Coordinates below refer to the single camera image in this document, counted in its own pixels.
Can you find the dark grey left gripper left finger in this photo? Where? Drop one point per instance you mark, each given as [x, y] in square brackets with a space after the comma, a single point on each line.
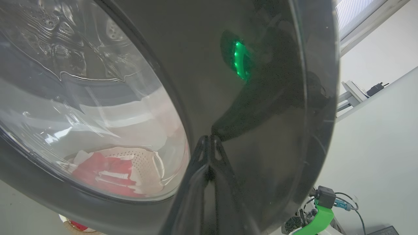
[189, 195]

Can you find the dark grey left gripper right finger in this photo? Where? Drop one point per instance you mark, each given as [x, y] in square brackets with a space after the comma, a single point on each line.
[225, 202]

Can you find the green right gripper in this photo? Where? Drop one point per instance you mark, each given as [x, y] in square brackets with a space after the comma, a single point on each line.
[321, 218]

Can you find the washing machine door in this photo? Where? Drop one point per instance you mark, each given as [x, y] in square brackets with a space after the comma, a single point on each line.
[261, 130]

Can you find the cream perforated laundry basket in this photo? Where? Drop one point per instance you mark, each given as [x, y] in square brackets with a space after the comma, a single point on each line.
[143, 163]

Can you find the black flat device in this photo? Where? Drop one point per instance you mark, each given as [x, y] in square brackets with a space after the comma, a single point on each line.
[383, 231]

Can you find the white shelf structure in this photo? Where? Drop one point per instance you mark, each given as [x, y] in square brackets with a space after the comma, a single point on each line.
[354, 93]

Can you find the black adapter device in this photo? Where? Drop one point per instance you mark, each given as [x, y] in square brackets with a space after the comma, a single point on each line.
[375, 88]

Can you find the white window blinds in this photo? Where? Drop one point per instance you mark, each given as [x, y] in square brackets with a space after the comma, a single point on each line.
[356, 16]

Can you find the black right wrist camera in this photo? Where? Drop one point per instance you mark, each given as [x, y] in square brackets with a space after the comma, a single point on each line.
[325, 196]

